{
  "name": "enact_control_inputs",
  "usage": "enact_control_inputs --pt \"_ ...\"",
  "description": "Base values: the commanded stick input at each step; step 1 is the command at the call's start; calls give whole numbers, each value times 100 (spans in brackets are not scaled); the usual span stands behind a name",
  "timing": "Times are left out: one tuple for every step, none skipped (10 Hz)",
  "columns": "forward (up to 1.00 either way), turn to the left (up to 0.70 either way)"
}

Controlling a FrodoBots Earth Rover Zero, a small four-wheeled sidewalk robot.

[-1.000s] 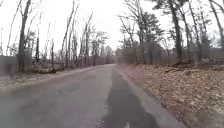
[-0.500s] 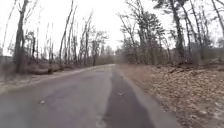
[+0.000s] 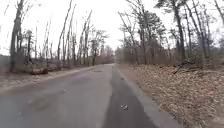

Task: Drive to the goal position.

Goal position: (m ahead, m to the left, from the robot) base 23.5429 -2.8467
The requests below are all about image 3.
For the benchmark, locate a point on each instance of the grey asphalt road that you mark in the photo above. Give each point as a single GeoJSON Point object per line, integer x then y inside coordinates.
{"type": "Point", "coordinates": [76, 96]}

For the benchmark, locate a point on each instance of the wood of bare trees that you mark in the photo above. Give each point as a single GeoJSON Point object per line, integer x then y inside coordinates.
{"type": "Point", "coordinates": [166, 36]}
{"type": "Point", "coordinates": [50, 46]}

